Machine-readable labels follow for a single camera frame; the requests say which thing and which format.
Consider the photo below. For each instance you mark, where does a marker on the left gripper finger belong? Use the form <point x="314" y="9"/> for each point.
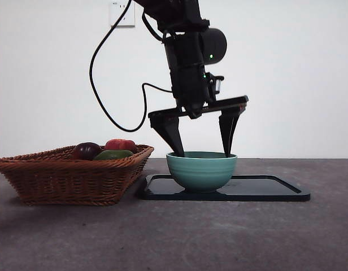
<point x="169" y="132"/>
<point x="227" y="127"/>

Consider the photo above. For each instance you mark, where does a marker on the teal ribbed bowl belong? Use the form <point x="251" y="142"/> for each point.
<point x="202" y="175"/>

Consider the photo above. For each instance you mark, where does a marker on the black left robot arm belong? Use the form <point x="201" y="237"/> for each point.
<point x="191" y="17"/>

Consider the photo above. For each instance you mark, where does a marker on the red apple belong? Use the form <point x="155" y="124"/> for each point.
<point x="120" y="144"/>

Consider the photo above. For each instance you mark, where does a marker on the green avocado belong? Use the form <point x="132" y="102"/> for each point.
<point x="113" y="155"/>

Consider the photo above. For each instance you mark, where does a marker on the dark green rectangular tray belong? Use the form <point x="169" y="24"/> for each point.
<point x="261" y="190"/>

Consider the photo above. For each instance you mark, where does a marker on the dark purple plum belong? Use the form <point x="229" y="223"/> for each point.
<point x="86" y="151"/>

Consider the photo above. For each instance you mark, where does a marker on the brown wicker basket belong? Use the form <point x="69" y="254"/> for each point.
<point x="64" y="183"/>

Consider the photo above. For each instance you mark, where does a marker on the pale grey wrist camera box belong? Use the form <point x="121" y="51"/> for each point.
<point x="217" y="84"/>

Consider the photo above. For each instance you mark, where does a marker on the white wall socket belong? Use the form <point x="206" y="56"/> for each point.
<point x="126" y="19"/>

